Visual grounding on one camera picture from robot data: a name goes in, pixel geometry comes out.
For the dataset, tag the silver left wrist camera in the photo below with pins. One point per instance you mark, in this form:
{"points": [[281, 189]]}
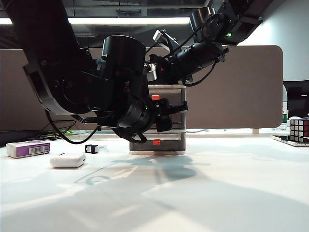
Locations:
{"points": [[152, 73]]}

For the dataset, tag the clear bottle with green label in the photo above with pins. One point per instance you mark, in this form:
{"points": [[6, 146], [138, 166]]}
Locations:
{"points": [[285, 113]]}

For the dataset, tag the long ceiling light strip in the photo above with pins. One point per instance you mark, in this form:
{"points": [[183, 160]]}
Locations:
{"points": [[120, 20]]}

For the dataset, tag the brown desk partition panel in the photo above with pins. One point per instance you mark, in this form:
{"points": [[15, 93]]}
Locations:
{"points": [[241, 84]]}

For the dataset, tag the small black clip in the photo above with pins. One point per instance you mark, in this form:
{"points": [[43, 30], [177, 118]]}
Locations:
{"points": [[90, 149]]}

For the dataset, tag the purple and white tissue pack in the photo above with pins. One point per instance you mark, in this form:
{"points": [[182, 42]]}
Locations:
{"points": [[21, 148]]}

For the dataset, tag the white three-drawer cabinet frame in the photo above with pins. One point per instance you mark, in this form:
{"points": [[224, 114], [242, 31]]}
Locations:
{"points": [[178, 86]]}

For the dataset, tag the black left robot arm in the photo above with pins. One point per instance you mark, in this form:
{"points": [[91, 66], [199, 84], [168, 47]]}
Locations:
{"points": [[48, 36]]}

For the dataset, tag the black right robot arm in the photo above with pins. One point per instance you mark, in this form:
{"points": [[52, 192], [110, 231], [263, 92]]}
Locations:
{"points": [[205, 53]]}

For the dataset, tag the white partition foot bracket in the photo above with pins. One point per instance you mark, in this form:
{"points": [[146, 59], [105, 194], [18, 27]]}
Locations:
{"points": [[255, 131]]}

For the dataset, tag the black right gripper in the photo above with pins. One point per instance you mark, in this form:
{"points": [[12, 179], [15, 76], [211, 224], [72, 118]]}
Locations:
{"points": [[166, 64]]}

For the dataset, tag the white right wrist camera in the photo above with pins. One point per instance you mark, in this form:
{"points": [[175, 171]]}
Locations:
{"points": [[160, 37]]}

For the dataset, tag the black smartphone with silver edge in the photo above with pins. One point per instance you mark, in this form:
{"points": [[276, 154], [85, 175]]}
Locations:
{"points": [[282, 139]]}

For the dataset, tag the black Rubik's cube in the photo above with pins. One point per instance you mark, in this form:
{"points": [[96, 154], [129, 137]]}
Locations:
{"points": [[300, 130]]}

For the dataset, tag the white earphone case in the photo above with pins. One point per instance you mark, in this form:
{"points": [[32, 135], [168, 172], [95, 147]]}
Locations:
{"points": [[67, 161]]}

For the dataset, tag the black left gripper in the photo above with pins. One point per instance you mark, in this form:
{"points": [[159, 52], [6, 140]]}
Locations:
{"points": [[160, 107]]}

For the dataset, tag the black monitor screen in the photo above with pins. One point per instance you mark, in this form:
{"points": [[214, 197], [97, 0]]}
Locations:
{"points": [[297, 101]]}

